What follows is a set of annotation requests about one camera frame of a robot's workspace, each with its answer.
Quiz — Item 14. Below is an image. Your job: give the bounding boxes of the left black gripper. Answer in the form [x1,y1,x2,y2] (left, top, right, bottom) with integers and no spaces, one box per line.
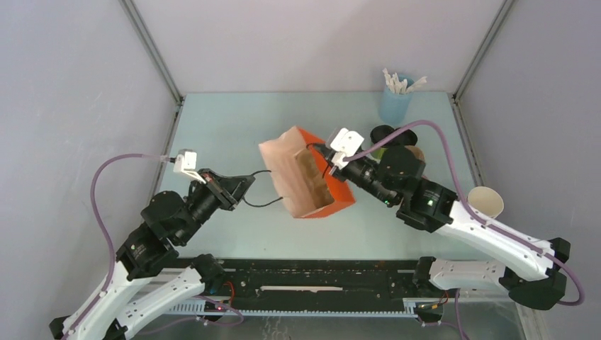
[179,166,257,243]

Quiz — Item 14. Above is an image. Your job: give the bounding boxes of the black coffee cup lid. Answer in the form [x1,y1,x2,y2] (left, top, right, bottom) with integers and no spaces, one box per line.
[369,125,395,145]

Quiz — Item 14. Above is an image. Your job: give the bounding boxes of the orange paper bag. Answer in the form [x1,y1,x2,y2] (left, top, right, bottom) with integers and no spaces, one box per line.
[259,126,356,219]

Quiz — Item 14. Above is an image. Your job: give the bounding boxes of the green paper coffee cup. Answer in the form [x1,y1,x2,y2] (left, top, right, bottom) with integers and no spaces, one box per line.
[371,147,388,160]

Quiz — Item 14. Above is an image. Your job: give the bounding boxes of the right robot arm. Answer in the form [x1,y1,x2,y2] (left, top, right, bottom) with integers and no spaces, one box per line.
[332,146,567,310]

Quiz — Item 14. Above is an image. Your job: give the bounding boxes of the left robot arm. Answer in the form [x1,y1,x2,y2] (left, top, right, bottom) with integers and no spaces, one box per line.
[49,169,255,339]

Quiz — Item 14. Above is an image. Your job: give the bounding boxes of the brown cardboard cup carrier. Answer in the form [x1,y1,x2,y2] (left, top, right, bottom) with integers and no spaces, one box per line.
[405,145,425,163]

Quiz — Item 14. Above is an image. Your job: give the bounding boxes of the light blue holder cup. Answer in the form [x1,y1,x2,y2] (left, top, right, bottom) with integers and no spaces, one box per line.
[378,84,413,125]

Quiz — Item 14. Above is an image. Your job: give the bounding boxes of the white wrapped stirrer sticks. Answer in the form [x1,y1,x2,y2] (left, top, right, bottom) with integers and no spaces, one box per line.
[382,68,427,95]

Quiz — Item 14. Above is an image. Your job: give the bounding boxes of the stack of paper cups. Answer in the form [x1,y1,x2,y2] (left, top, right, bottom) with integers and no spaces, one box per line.
[467,186,505,218]

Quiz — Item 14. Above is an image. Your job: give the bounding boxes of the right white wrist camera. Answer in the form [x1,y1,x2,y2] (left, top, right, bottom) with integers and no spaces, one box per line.
[325,127,364,168]

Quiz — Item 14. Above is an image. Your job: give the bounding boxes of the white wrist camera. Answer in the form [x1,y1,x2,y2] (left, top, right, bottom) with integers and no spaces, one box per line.
[325,127,364,168]
[173,149,206,184]

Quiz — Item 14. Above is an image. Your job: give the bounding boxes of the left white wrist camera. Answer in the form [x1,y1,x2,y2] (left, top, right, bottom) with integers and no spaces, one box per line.
[173,149,206,184]

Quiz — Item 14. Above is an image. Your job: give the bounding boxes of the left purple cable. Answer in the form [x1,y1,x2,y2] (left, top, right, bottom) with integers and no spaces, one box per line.
[63,153,177,340]

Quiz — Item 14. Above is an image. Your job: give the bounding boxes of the purple cable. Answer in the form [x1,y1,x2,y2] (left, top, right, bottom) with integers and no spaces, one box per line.
[344,120,586,340]
[63,153,177,340]

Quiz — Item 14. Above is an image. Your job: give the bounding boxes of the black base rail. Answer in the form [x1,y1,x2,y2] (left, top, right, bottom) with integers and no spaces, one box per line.
[165,256,457,324]

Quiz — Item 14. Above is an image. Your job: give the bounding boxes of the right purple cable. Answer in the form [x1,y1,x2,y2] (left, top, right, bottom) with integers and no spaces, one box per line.
[344,120,586,340]

